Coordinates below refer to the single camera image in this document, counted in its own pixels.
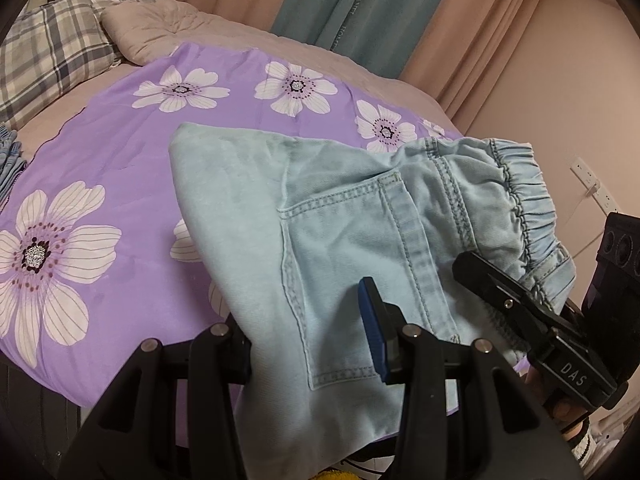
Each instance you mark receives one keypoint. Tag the beige quilted pillow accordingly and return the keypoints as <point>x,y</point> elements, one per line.
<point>150,25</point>

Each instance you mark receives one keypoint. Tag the teal curtain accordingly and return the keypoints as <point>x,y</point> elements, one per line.
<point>360,10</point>

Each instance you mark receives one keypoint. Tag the striped white knit cuff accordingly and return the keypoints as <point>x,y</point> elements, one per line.
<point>587,442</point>

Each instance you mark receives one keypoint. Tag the dark bed frame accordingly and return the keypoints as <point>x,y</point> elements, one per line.
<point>35,410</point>

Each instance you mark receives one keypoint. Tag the light blue denim pants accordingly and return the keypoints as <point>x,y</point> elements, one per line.
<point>325,240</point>

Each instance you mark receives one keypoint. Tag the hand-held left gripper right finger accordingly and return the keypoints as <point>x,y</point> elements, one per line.
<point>372,330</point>

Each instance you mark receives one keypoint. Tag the yellow object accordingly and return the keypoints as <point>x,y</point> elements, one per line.
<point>340,475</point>

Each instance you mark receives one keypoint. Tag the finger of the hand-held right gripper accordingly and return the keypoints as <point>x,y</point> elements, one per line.
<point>500,292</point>

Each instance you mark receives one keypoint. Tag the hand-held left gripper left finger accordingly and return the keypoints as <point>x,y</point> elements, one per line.
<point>227,355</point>

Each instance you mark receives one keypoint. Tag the blue striped cloth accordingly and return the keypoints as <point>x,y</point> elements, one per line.
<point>10,165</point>

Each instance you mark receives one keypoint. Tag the purple floral bed sheet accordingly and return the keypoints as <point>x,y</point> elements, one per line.
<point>125,150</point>

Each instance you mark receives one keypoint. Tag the white wall socket strip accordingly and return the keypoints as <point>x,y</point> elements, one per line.
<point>582,170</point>

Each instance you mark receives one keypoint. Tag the plaid pillow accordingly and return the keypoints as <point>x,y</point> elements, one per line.
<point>45,55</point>
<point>125,1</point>

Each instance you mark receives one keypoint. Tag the person's right hand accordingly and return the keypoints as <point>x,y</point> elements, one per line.
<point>562,411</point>

